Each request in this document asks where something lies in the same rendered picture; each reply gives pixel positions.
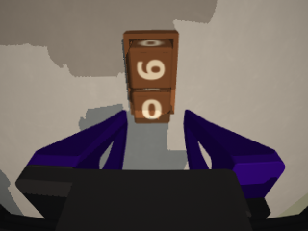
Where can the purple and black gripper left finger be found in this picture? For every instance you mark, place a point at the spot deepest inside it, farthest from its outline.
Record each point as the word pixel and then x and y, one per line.
pixel 84 149

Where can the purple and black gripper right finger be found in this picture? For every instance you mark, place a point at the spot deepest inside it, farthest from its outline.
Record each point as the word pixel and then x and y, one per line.
pixel 257 166

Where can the brown wooden tray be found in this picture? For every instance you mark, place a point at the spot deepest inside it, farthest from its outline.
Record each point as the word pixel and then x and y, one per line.
pixel 172 36

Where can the brown number cube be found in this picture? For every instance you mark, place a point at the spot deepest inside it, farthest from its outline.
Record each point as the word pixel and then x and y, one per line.
pixel 151 105
pixel 150 62

